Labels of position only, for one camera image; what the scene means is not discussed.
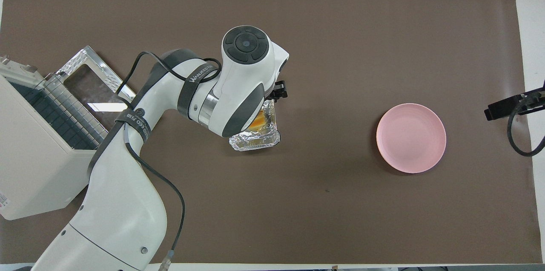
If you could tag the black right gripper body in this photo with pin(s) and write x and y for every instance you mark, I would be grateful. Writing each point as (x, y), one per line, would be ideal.
(537, 102)

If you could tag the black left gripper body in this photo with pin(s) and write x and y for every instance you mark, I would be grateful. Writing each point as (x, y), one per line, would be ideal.
(280, 90)

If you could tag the sliced yellow bread loaf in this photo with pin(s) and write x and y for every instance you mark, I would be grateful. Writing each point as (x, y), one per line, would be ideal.
(259, 121)

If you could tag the aluminium foil tray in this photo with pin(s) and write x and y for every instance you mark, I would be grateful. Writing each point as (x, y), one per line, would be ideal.
(255, 141)

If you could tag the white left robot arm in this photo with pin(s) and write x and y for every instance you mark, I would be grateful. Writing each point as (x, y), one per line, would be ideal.
(119, 203)

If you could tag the glass oven door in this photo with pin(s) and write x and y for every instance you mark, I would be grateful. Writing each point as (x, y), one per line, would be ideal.
(106, 92)

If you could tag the cream toaster oven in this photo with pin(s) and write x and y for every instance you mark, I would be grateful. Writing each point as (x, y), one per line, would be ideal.
(34, 168)

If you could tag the brown table mat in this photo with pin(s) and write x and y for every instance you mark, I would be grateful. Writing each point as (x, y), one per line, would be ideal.
(340, 49)

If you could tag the pink round plate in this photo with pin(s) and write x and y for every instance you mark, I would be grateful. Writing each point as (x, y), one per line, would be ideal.
(411, 139)

